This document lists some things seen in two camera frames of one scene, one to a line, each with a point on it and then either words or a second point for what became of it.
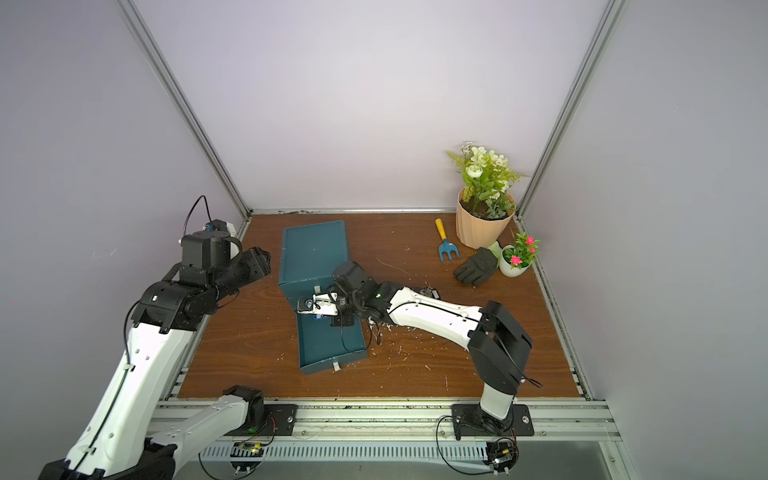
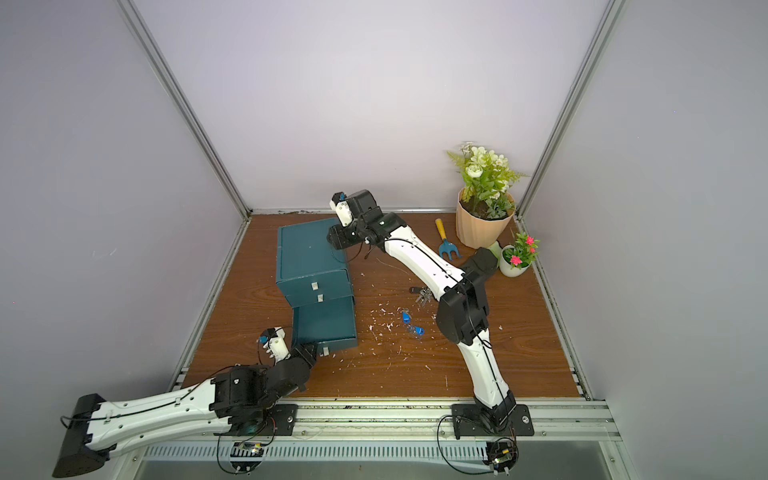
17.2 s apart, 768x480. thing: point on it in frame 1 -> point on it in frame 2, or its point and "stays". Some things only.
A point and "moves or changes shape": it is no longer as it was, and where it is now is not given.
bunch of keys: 429,291 stays
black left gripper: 255,263 -> 307,358
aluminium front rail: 314,422 stays
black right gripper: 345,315 -> 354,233
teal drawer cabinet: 309,255 stays
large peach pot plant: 484,204 stays
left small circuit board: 246,457 stays
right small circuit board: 503,454 stays
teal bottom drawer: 324,347 moves or changes shape
